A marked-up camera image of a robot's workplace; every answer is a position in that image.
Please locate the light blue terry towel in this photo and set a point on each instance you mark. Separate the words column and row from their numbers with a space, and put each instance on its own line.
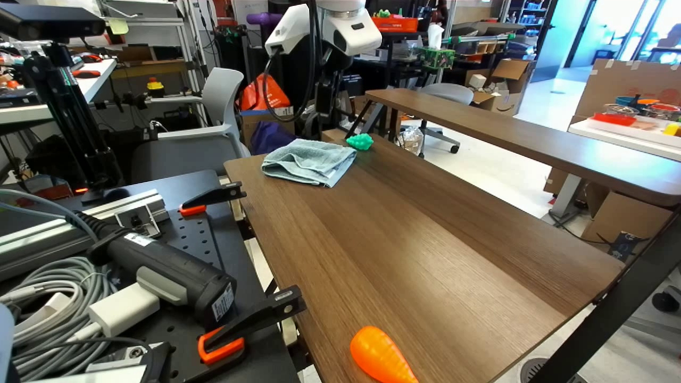
column 310, row 162

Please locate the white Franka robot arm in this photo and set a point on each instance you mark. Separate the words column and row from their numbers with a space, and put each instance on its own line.
column 355, row 33

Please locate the green bumpy toy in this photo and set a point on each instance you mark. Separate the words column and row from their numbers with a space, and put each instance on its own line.
column 360, row 144

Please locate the clear plastic bag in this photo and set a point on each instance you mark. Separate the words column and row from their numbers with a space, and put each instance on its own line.
column 411, row 141

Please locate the dark blue bag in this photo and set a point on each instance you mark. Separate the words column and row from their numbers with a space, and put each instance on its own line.
column 269, row 136

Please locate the orange bag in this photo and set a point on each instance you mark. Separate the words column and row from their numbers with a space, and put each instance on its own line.
column 267, row 97

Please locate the black equipment with orange part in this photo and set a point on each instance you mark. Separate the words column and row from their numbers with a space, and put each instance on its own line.
column 206, row 245

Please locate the grey swivel chair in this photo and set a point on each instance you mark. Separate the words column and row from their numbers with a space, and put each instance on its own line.
column 448, row 92

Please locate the grey plastic chair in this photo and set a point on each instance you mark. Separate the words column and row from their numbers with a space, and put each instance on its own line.
column 220, row 92

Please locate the orange carrot toy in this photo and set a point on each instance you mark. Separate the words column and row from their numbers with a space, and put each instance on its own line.
column 380, row 355

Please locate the red storage bin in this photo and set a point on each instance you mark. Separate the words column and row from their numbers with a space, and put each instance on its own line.
column 396, row 25

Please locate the black handheld device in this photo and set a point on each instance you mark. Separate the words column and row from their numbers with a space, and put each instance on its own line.
column 177, row 274

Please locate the long wooden desk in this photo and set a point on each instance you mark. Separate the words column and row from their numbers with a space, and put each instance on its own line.
column 534, row 140

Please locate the open cardboard box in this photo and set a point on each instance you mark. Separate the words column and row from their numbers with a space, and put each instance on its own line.
column 510, row 71

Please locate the white power adapter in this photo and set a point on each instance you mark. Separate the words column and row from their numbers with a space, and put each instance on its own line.
column 124, row 309

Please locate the white work table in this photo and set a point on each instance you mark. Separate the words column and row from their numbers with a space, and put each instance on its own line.
column 96, row 78

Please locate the cardboard box under desk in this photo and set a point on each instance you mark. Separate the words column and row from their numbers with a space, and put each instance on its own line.
column 628, row 216

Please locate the white tray of colourful toys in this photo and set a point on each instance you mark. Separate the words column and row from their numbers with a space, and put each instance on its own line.
column 624, row 130

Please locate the brown cardboard panel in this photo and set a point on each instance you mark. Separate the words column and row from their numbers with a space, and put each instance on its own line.
column 610, row 81

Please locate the blue fabric object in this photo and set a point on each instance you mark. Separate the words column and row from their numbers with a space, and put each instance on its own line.
column 6, row 348

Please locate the black camera tripod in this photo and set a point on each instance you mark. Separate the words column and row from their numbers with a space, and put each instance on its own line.
column 68, row 113

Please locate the black table frame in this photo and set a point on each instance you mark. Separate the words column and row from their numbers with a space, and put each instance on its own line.
column 624, row 290

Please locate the aluminium profile rail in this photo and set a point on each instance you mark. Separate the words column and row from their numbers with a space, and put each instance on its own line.
column 43, row 236

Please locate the black stereo camera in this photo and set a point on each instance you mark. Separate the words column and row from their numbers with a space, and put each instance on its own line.
column 49, row 21

